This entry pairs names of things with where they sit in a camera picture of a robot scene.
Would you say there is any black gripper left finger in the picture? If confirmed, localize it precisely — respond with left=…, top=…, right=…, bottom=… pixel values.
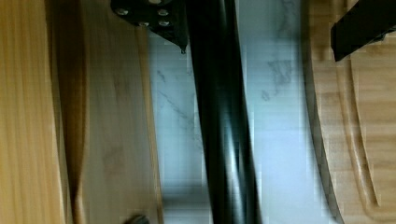
left=110, top=0, right=189, bottom=54

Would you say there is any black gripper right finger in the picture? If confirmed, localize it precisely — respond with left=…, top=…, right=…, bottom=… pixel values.
left=331, top=0, right=396, bottom=62

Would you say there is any black drawer handle bar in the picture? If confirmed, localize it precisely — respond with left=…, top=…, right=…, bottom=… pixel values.
left=186, top=0, right=262, bottom=224

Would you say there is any wooden drawer front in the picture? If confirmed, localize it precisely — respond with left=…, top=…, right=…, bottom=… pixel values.
left=1, top=0, right=163, bottom=224

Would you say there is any bamboo cutting board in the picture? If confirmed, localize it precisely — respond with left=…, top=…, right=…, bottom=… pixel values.
left=302, top=0, right=395, bottom=224

